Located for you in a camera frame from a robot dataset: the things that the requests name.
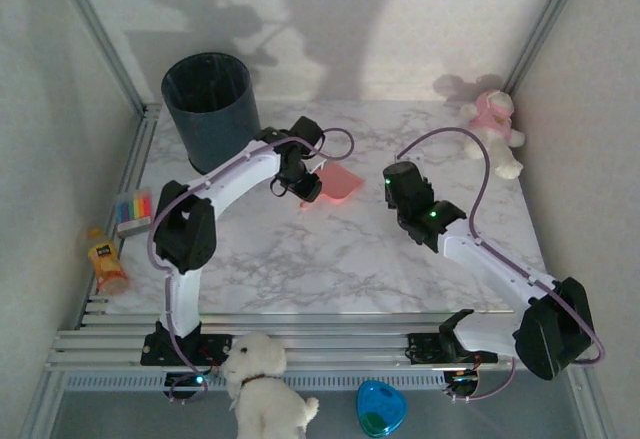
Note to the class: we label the dark round trash bin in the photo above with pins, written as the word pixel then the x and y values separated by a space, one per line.
pixel 210 109

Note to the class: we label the black base electronics housing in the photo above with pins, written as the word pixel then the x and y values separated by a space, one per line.
pixel 180 384
pixel 462 386

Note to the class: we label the aluminium side rail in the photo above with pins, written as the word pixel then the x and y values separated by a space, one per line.
pixel 131 159

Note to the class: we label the orange juice bottle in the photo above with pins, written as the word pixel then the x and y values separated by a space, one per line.
pixel 107 264

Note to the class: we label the aluminium corner post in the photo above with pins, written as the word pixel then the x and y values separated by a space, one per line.
pixel 102 39
pixel 545 24

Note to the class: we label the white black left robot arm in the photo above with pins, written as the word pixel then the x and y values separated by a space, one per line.
pixel 245 174

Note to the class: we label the white plush dog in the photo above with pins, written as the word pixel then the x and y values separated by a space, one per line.
pixel 265 399

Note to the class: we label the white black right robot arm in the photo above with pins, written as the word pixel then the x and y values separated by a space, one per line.
pixel 480 259

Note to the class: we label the pink plastic dustpan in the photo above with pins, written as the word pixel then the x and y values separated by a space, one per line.
pixel 340 181

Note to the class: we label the white plush toy pink outfit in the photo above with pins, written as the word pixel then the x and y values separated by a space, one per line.
pixel 492 124

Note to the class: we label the blue heart-shaped box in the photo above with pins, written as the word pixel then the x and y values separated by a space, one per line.
pixel 382 409

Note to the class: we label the colourful marker set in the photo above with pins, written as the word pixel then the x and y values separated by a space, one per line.
pixel 135 209

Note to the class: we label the aluminium frame rails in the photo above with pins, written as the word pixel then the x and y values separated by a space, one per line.
pixel 325 339

